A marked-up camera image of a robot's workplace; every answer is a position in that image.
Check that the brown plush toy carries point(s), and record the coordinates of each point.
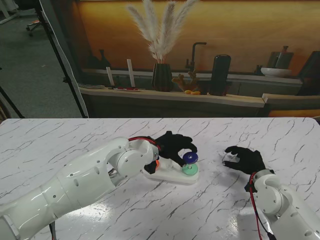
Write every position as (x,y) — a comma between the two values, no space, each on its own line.
(191,82)

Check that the black ribbed vase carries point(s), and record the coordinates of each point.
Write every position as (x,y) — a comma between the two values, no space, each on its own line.
(162,77)

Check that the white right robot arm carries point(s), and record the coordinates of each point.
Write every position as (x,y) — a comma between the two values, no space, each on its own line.
(277,200)

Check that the office chair with orange seat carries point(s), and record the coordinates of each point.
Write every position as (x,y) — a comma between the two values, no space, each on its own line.
(33,25)

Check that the wooden board with red pieces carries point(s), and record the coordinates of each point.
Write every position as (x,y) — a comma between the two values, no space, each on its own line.
(125,89)

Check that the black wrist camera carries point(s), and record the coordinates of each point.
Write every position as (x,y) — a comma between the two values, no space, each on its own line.
(150,168)
(249,187)

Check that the white-edged kitchen backdrop panel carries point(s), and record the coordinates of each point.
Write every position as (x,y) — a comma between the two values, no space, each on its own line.
(62,37)

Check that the short white candle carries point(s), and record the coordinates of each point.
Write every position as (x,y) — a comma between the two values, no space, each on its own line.
(110,76)

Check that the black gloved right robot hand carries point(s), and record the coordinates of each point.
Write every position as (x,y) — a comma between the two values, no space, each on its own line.
(251,161)

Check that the small dark jar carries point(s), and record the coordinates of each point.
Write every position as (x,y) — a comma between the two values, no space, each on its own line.
(258,70)

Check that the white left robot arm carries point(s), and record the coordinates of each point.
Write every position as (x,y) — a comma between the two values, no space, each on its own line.
(75,185)

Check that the black kitchen faucet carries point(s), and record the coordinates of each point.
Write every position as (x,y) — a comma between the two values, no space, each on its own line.
(193,55)

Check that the tall white candle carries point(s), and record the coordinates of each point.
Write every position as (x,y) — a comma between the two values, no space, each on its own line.
(130,72)

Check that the dark teal box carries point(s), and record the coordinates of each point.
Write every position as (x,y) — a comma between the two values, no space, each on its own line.
(310,75)

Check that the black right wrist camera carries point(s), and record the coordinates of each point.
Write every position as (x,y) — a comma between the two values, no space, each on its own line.
(249,187)

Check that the tall black cylinder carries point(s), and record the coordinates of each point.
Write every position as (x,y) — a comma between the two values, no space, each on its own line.
(221,72)

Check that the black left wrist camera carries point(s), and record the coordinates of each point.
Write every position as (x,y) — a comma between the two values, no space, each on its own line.
(150,168)

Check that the black tripod stand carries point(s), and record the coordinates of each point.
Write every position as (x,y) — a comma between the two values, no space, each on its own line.
(64,79)
(11,102)

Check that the yellow orange fruit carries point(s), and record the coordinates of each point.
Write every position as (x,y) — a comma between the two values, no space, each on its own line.
(193,92)

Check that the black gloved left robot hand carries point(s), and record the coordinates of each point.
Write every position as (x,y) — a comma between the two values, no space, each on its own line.
(171,147)

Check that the white bowl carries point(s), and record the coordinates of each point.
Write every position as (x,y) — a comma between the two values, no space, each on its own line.
(275,72)

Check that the white three-rod Hanoi tower base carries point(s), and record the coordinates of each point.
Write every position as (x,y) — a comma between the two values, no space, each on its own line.
(175,176)

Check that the white pampas grass bunch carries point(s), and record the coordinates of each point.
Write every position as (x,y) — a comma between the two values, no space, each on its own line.
(162,37)

